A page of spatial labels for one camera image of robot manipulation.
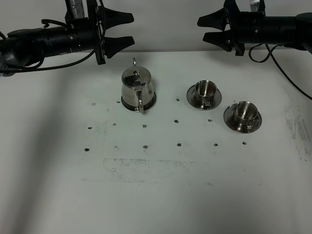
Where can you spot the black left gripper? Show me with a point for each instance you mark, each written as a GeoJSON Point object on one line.
{"type": "Point", "coordinates": [89, 35]}

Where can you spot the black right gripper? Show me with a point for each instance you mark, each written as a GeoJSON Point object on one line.
{"type": "Point", "coordinates": [241, 25]}

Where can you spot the stainless steel teapot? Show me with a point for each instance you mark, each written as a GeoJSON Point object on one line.
{"type": "Point", "coordinates": [137, 88]}

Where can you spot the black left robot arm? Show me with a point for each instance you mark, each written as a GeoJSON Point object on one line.
{"type": "Point", "coordinates": [24, 51]}

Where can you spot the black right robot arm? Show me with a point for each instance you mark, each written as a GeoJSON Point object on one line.
{"type": "Point", "coordinates": [291, 32]}

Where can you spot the rear stainless steel teacup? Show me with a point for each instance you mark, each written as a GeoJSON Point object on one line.
{"type": "Point", "coordinates": [205, 92]}

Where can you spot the stainless steel teacup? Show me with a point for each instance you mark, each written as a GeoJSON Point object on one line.
{"type": "Point", "coordinates": [245, 114]}
{"type": "Point", "coordinates": [205, 92]}

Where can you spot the round steel teapot coaster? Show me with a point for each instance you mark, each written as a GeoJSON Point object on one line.
{"type": "Point", "coordinates": [136, 109]}

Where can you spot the front stainless steel saucer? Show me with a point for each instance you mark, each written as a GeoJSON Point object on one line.
{"type": "Point", "coordinates": [229, 120]}

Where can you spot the front stainless steel teacup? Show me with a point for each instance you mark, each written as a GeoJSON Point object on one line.
{"type": "Point", "coordinates": [245, 114]}

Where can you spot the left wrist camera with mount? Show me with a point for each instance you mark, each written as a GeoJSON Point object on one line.
{"type": "Point", "coordinates": [75, 12]}

